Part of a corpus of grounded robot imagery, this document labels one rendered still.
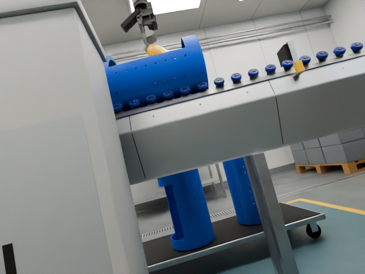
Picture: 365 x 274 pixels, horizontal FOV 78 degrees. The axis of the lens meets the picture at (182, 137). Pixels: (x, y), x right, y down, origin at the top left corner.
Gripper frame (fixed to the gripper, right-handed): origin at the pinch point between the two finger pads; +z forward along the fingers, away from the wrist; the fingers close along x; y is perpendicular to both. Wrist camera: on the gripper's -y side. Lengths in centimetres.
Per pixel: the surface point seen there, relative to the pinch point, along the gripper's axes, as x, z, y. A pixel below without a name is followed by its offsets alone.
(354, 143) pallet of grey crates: 220, 86, 230
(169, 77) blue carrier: -7.3, 20.4, 7.3
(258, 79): -6, 30, 43
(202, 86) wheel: -6.6, 27.3, 19.9
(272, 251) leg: 9, 105, 34
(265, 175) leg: -4, 69, 36
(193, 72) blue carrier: -7.2, 20.5, 17.4
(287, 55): 1, 21, 61
